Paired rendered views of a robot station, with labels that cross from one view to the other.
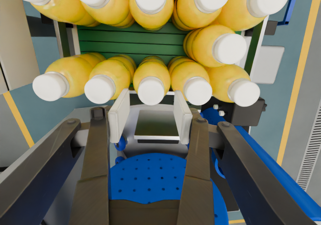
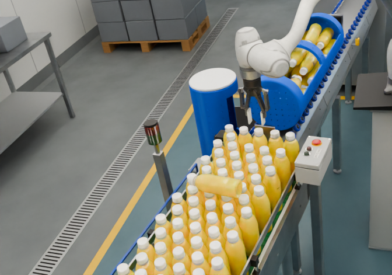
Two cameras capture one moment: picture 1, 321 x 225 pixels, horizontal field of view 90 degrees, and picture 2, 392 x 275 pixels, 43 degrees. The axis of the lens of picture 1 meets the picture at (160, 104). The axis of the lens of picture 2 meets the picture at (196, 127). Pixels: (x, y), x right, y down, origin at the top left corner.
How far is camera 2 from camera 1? 2.05 m
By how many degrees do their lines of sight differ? 39
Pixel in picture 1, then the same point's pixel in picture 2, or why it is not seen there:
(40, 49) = not seen: outside the picture
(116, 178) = (291, 115)
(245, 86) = (228, 128)
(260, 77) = not seen: hidden behind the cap
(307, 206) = (200, 98)
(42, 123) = not seen: outside the picture
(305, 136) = (129, 169)
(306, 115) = (121, 188)
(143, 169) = (280, 119)
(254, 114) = (220, 133)
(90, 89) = (276, 132)
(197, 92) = (244, 128)
